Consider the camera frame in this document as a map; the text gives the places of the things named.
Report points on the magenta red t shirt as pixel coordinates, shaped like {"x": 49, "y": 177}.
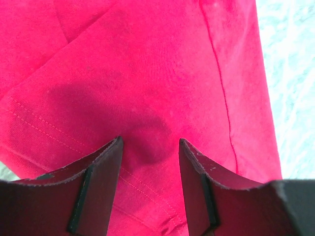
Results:
{"x": 75, "y": 74}

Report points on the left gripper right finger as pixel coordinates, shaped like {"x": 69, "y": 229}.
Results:
{"x": 219, "y": 202}

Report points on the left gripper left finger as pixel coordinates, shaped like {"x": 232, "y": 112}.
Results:
{"x": 75, "y": 200}

